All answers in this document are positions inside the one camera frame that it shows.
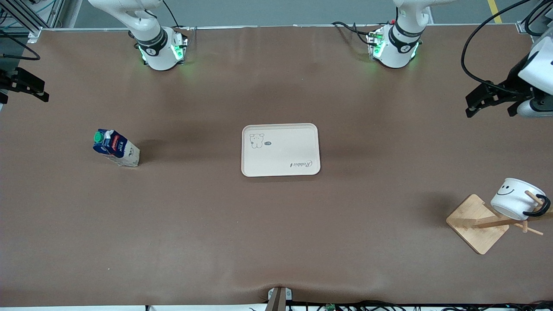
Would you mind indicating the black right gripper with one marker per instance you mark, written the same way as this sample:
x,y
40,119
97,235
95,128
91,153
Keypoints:
x,y
9,80

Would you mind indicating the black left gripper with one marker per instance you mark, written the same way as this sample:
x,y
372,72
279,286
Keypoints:
x,y
511,87

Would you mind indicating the blue and white milk carton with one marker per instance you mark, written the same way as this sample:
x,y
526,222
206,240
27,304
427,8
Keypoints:
x,y
123,153

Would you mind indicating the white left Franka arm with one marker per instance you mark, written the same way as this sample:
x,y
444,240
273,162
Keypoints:
x,y
399,47

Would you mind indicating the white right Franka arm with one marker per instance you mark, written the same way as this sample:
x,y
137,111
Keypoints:
x,y
151,43

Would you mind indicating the wooden cup rack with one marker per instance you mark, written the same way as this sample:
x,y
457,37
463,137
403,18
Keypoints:
x,y
475,229

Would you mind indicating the cream tray with bear print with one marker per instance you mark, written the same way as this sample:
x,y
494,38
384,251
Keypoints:
x,y
281,151

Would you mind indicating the metal table edge clamp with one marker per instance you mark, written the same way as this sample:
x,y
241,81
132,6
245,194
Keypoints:
x,y
278,298

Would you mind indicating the aluminium frame profile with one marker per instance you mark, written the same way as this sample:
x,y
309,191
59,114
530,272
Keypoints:
x,y
26,17
529,23

